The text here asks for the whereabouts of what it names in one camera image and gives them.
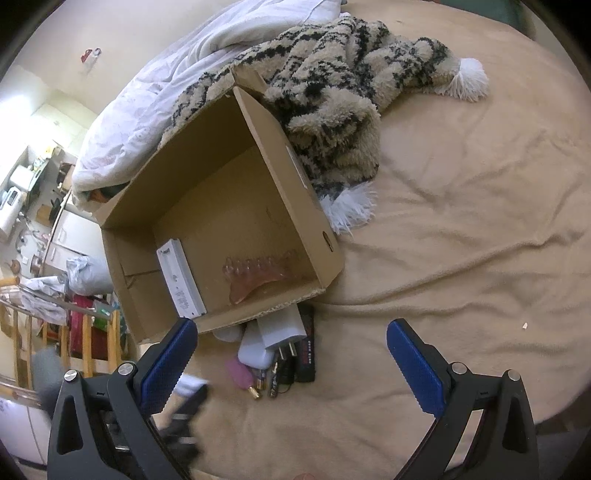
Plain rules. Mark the person's left leg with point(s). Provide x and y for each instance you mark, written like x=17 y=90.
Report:
x=48 y=374

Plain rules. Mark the long white packaging box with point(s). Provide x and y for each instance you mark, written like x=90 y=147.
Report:
x=180 y=277

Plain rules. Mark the white appliance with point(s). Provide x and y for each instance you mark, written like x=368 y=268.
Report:
x=11 y=203

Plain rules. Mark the beige bed sheet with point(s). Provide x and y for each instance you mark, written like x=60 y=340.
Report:
x=461 y=254

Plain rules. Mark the black slim device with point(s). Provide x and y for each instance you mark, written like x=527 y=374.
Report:
x=305 y=360

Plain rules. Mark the pink bottle gold cap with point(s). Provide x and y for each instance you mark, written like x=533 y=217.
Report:
x=240 y=373

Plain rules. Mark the leopard print fuzzy blanket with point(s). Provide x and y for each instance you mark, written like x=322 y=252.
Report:
x=332 y=92

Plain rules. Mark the person's leg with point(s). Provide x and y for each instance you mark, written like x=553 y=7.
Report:
x=48 y=374
x=556 y=450

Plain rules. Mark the white charger plug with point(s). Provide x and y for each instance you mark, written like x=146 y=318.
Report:
x=281 y=325

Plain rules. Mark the brown cardboard box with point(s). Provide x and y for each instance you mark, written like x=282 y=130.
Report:
x=221 y=207

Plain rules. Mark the teal pillow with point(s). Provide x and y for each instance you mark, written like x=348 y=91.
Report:
x=508 y=11

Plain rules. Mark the person's right leg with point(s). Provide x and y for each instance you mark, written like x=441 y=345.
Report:
x=556 y=450

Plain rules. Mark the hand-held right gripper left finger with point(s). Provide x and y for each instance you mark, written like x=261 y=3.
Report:
x=168 y=364

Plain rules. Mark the white plastic bag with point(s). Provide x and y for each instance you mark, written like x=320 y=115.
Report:
x=87 y=274

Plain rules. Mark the white duvet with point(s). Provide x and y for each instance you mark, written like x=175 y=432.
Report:
x=161 y=83

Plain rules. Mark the clear pink massage comb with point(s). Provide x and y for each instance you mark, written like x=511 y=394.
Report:
x=249 y=281

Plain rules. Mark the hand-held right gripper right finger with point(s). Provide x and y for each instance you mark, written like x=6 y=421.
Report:
x=415 y=364

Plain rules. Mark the black gold battery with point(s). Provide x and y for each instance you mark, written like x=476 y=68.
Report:
x=272 y=379

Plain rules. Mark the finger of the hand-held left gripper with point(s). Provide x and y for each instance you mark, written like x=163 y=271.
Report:
x=184 y=415

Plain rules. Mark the red bag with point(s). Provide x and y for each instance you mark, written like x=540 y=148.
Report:
x=90 y=327

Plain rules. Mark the white earbuds case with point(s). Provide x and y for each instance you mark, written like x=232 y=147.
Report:
x=251 y=353

